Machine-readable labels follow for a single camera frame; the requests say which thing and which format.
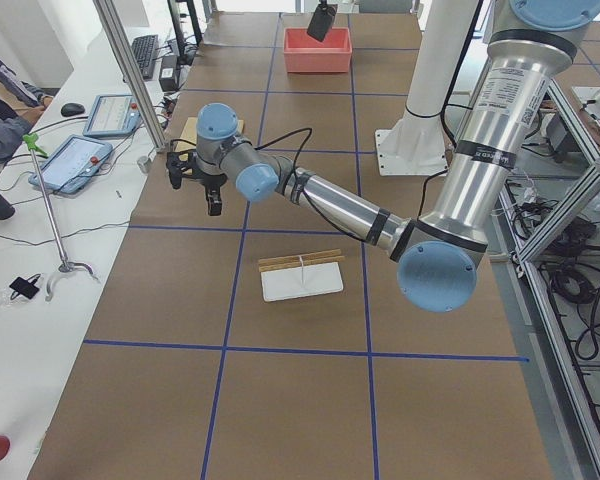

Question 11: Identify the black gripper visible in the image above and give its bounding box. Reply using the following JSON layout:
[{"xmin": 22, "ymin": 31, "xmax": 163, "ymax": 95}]
[{"xmin": 195, "ymin": 168, "xmax": 226, "ymax": 216}]

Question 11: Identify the dark grey cloth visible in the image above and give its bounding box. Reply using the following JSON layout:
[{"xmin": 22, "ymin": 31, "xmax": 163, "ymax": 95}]
[{"xmin": 306, "ymin": 1, "xmax": 338, "ymax": 42}]

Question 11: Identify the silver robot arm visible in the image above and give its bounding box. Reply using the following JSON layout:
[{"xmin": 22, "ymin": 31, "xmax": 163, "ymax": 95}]
[{"xmin": 196, "ymin": 1, "xmax": 600, "ymax": 312}]

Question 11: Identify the bamboo cutting board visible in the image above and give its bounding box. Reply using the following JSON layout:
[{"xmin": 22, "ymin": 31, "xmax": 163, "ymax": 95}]
[{"xmin": 174, "ymin": 116, "xmax": 244, "ymax": 151}]

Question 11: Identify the wooden chopstick pair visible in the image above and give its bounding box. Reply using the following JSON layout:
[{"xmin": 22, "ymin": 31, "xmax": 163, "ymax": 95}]
[{"xmin": 258, "ymin": 249, "xmax": 345, "ymax": 273}]

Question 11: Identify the white rectangular tray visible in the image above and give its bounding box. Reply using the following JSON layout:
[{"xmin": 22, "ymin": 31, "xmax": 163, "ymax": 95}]
[{"xmin": 261, "ymin": 262, "xmax": 344, "ymax": 302}]

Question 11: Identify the far blue teach pendant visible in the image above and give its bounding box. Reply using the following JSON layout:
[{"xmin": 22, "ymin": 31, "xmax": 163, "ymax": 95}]
[{"xmin": 83, "ymin": 94, "xmax": 141, "ymax": 139}]

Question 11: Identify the blue teach pendant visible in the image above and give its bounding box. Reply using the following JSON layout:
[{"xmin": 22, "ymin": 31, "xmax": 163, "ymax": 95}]
[
  {"xmin": 83, "ymin": 94, "xmax": 141, "ymax": 139},
  {"xmin": 41, "ymin": 135, "xmax": 113, "ymax": 195}
]

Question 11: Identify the black power adapter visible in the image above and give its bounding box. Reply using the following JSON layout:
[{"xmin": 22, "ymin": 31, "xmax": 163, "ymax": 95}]
[{"xmin": 158, "ymin": 54, "xmax": 181, "ymax": 92}]

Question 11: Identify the near blue teach pendant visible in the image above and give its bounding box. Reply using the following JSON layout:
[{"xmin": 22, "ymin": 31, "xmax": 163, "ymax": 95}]
[{"xmin": 41, "ymin": 135, "xmax": 113, "ymax": 195}]

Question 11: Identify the black keyboard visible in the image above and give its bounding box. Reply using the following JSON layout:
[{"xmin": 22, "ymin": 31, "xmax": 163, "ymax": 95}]
[{"xmin": 131, "ymin": 34, "xmax": 159, "ymax": 80}]

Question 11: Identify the metal rod stand green clip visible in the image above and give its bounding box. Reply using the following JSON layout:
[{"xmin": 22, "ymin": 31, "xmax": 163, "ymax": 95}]
[{"xmin": 23, "ymin": 133, "xmax": 99, "ymax": 302}]

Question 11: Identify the pink plastic bin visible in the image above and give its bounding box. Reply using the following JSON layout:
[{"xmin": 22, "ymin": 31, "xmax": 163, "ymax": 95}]
[{"xmin": 283, "ymin": 27, "xmax": 352, "ymax": 74}]

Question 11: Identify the black computer mouse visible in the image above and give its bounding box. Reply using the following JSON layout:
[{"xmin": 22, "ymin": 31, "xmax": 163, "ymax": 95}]
[{"xmin": 60, "ymin": 102, "xmax": 85, "ymax": 118}]

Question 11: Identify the small black clip device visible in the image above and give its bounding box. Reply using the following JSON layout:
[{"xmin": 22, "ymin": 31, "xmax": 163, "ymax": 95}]
[{"xmin": 9, "ymin": 274, "xmax": 41, "ymax": 301}]

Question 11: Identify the seated person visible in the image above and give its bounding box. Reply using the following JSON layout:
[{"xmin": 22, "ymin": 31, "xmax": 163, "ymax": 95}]
[{"xmin": 0, "ymin": 59, "xmax": 53, "ymax": 164}]

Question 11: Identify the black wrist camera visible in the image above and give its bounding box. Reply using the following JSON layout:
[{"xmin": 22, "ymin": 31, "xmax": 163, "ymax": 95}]
[{"xmin": 166, "ymin": 149, "xmax": 196, "ymax": 190}]

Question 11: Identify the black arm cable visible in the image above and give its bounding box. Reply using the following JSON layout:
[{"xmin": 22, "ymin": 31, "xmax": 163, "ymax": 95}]
[{"xmin": 252, "ymin": 127, "xmax": 371, "ymax": 241}]

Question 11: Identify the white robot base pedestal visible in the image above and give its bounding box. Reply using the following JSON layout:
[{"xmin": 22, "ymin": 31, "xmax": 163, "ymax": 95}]
[{"xmin": 375, "ymin": 0, "xmax": 482, "ymax": 176}]

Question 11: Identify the aluminium frame post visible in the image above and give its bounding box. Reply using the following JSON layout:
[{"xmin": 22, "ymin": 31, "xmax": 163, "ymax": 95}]
[{"xmin": 93, "ymin": 0, "xmax": 166, "ymax": 153}]

